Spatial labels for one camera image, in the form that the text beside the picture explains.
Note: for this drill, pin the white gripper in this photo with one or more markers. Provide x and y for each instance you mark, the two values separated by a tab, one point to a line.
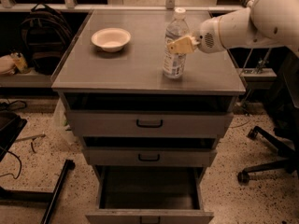
207	36

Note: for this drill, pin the clear plastic bottle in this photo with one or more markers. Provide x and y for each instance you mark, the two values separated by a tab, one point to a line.
173	66

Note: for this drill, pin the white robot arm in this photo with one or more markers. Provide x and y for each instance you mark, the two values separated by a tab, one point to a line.
260	24

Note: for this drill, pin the grey drawer cabinet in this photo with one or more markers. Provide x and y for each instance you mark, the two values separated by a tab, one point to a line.
137	68

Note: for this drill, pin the grey top drawer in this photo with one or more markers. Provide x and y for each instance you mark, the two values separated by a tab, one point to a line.
147	115

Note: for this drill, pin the grey drawer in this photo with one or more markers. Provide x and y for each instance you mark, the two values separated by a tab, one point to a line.
147	115
149	151
149	195

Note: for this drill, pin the grey middle drawer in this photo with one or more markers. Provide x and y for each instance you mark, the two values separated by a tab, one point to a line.
149	151

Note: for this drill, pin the grey bottom drawer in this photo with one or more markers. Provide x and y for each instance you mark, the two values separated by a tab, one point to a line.
149	195

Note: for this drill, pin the small yellow bottle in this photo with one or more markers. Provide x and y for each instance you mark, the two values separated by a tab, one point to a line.
20	62

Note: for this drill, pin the white paper bowl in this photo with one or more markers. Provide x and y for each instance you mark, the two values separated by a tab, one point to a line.
111	39

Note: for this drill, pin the metal clamp rod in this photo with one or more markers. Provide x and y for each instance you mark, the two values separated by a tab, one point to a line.
262	62

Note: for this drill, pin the dark backpack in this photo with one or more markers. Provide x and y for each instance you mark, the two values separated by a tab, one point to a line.
46	35

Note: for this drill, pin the white round object on shelf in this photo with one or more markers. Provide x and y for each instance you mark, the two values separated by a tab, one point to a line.
7	66

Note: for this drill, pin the black table leg frame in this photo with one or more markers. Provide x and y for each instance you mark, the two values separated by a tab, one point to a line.
50	198

